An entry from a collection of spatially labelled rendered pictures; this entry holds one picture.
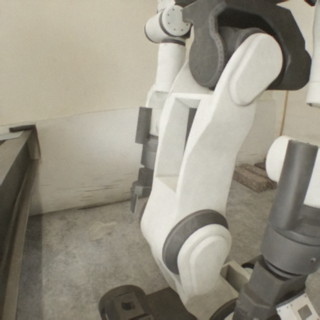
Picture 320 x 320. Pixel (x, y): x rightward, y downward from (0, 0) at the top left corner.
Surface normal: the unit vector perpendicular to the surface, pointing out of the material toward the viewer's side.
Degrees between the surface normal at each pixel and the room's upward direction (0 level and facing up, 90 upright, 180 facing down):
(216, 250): 90
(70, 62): 90
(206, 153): 115
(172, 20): 90
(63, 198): 90
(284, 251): 79
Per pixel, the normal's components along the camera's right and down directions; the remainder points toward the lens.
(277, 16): 0.43, 0.26
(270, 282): -0.90, -0.02
